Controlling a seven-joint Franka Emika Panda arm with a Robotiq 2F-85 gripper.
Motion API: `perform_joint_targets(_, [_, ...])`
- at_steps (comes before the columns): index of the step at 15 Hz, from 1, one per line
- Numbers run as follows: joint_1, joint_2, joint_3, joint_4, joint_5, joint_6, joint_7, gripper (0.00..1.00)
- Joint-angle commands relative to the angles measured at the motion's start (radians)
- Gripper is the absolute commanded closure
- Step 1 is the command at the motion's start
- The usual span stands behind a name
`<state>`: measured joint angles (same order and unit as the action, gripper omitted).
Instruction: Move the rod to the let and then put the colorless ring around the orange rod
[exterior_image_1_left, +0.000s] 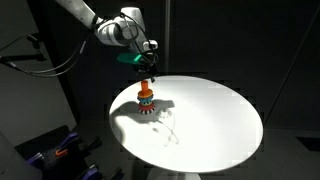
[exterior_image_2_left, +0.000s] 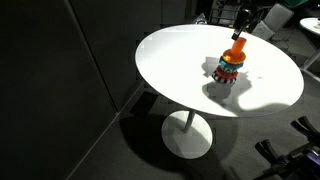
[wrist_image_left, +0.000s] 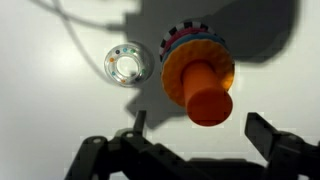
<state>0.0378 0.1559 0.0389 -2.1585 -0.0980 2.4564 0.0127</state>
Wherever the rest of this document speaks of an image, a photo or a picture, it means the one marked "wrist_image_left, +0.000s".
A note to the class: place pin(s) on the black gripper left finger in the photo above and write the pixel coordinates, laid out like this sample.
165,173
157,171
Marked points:
140,121

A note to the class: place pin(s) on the orange stacking toy rod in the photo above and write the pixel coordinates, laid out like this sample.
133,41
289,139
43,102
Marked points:
206,96

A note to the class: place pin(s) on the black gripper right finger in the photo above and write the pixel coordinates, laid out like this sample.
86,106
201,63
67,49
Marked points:
263,136

